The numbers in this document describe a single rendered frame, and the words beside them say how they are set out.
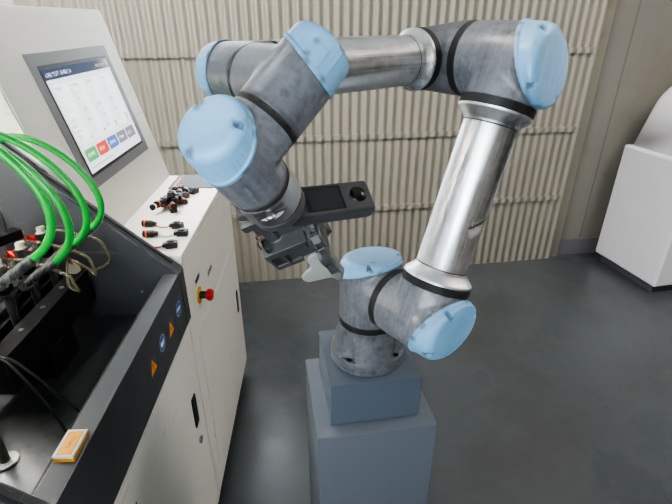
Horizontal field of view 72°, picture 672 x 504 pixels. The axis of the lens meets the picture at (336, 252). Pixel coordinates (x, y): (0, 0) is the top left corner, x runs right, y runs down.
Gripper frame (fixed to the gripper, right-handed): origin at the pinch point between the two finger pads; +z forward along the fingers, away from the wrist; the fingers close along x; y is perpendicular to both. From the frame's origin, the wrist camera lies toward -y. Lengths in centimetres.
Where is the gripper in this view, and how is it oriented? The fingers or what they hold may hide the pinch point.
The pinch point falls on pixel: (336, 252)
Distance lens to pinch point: 73.5
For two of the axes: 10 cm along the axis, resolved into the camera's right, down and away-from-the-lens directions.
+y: -9.2, 3.7, 1.4
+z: 2.8, 3.5, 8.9
